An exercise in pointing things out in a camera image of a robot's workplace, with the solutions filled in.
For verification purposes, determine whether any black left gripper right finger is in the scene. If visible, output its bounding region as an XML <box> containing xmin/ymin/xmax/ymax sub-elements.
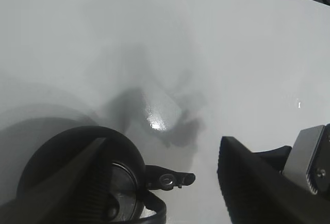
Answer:
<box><xmin>217</xmin><ymin>136</ymin><xmax>329</xmax><ymax>223</ymax></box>

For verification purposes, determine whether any black metal teapot kettle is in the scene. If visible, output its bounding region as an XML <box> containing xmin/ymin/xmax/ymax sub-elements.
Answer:
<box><xmin>16</xmin><ymin>126</ymin><xmax>195</xmax><ymax>223</ymax></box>

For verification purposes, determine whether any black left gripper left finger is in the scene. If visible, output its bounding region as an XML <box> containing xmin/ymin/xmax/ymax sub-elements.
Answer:
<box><xmin>1</xmin><ymin>137</ymin><xmax>107</xmax><ymax>223</ymax></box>

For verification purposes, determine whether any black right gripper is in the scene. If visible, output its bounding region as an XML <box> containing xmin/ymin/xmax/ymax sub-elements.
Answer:
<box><xmin>252</xmin><ymin>124</ymin><xmax>329</xmax><ymax>198</ymax></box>

